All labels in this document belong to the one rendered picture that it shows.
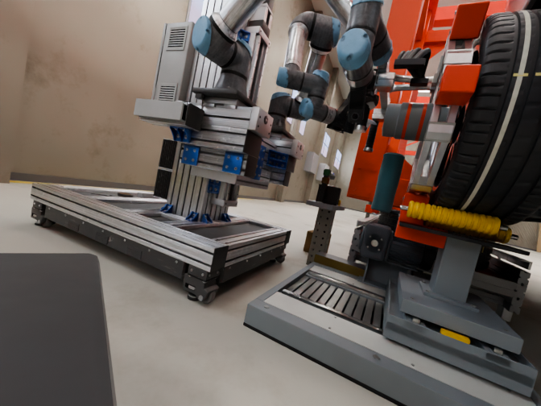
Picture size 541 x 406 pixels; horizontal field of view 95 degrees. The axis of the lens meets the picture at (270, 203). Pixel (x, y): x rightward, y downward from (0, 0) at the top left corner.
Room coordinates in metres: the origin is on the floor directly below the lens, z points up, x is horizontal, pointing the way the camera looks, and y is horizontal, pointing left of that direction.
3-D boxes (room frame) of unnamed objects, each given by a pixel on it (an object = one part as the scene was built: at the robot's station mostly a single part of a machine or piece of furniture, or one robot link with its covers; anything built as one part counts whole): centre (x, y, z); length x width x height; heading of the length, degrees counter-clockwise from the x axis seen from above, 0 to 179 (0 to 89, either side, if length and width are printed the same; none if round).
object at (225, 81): (1.11, 0.27, 0.87); 0.15 x 0.15 x 0.10
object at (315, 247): (1.75, -0.40, 0.21); 0.10 x 0.10 x 0.42; 64
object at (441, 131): (0.98, -0.55, 0.85); 0.54 x 0.07 x 0.54; 154
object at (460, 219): (0.82, -0.59, 0.51); 0.29 x 0.06 x 0.06; 64
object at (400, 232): (0.96, -0.58, 0.48); 0.16 x 0.12 x 0.17; 64
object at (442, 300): (0.90, -0.70, 0.32); 0.40 x 0.30 x 0.28; 154
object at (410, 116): (1.01, -0.48, 0.85); 0.21 x 0.14 x 0.14; 64
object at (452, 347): (0.92, -0.71, 0.13); 0.50 x 0.36 x 0.10; 154
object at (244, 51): (1.10, 0.27, 0.98); 0.13 x 0.12 x 0.14; 144
